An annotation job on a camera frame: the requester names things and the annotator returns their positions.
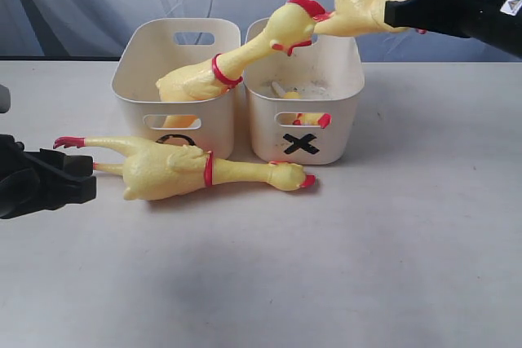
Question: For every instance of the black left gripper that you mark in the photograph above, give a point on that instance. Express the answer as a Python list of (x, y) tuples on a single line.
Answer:
[(34, 181)]

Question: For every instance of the cream bin with circle mark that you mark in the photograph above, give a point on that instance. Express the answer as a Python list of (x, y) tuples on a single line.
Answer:
[(158, 47)]

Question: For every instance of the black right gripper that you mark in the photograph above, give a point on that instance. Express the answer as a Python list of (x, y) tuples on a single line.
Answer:
[(494, 22)]

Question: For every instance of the whole rubber chicken front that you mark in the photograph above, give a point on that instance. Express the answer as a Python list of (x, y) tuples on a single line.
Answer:
[(288, 27)]

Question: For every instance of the cream bin with cross mark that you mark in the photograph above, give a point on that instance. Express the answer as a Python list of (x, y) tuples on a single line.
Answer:
[(329, 76)]

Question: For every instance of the whole rubber chicken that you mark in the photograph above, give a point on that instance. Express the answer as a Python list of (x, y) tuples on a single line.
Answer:
[(156, 171), (288, 27)]

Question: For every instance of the detached rubber chicken head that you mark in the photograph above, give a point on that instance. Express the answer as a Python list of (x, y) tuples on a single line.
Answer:
[(320, 119)]

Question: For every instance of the whole rubber chicken near bins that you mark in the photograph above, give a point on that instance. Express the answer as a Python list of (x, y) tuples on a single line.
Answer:
[(156, 171)]

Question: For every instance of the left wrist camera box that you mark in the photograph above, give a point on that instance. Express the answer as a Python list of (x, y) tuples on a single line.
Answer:
[(5, 99)]

